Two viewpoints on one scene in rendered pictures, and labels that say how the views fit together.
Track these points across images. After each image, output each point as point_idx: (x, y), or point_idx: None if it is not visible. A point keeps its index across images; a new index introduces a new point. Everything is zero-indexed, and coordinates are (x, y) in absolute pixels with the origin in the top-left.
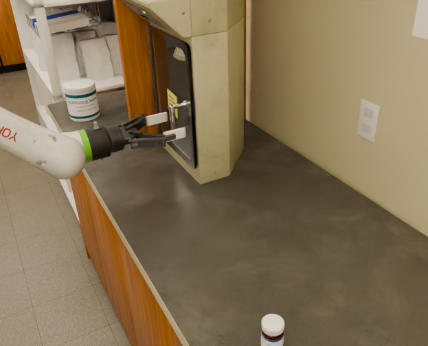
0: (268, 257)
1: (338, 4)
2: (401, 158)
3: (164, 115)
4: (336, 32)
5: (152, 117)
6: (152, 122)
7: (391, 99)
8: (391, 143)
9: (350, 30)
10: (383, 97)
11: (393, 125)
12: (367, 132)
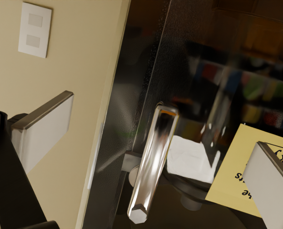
0: None
1: (85, 158)
2: None
3: (249, 173)
4: (89, 132)
5: (265, 216)
6: (281, 195)
7: (5, 59)
8: None
9: (67, 132)
10: (16, 62)
11: None
12: (32, 14)
